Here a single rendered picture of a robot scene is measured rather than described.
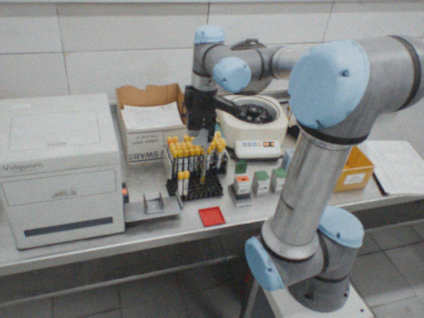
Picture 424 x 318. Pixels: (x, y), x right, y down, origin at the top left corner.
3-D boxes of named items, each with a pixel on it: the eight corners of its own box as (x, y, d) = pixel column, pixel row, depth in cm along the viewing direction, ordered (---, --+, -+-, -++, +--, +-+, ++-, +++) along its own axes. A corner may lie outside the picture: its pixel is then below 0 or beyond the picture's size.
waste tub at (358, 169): (332, 193, 134) (341, 171, 128) (313, 168, 144) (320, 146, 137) (366, 188, 138) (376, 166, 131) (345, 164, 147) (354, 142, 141)
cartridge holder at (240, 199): (236, 207, 125) (237, 199, 122) (227, 187, 131) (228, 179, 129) (252, 205, 126) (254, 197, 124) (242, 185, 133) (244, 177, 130)
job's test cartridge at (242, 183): (236, 199, 126) (238, 184, 122) (232, 189, 129) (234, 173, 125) (248, 197, 127) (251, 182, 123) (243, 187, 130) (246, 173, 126)
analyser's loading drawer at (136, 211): (111, 227, 111) (110, 214, 108) (108, 210, 116) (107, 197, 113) (182, 215, 117) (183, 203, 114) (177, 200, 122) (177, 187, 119)
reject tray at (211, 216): (204, 227, 117) (204, 225, 116) (197, 211, 122) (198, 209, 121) (225, 223, 119) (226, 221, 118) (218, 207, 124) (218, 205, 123)
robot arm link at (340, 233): (363, 270, 93) (381, 228, 85) (317, 288, 87) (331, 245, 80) (329, 235, 101) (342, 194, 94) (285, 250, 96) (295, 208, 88)
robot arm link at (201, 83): (215, 63, 107) (225, 77, 101) (213, 79, 109) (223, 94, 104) (188, 65, 104) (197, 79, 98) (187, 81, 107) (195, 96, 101)
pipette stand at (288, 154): (284, 181, 136) (291, 159, 130) (277, 168, 142) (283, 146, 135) (311, 179, 139) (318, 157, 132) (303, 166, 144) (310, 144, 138)
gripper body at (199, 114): (181, 118, 114) (183, 80, 107) (209, 116, 117) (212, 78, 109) (187, 133, 109) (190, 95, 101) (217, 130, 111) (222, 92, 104)
